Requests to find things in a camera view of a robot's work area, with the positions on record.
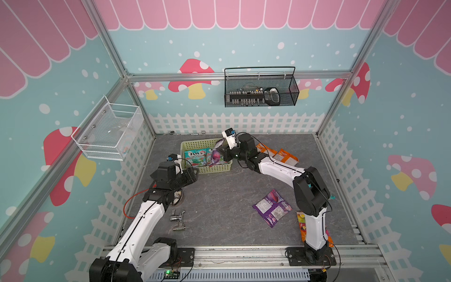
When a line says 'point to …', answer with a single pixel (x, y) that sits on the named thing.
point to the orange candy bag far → (265, 149)
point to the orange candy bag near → (283, 155)
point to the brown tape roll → (178, 197)
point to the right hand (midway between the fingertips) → (217, 148)
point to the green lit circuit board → (171, 274)
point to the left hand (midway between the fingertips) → (195, 174)
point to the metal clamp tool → (174, 217)
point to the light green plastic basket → (199, 144)
